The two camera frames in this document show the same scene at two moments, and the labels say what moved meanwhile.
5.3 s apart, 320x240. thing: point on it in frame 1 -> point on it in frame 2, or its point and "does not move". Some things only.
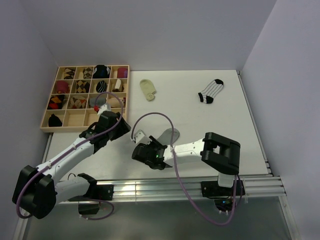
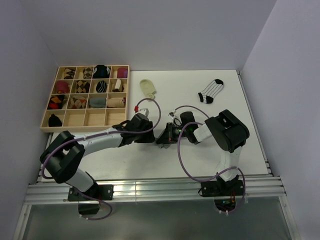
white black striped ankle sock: (211, 91) does not move
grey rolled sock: (100, 101) does not move
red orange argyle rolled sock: (56, 102) does not move
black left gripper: (123, 128) -> (149, 137)
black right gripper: (154, 142) -> (168, 136)
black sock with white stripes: (54, 121) does not move
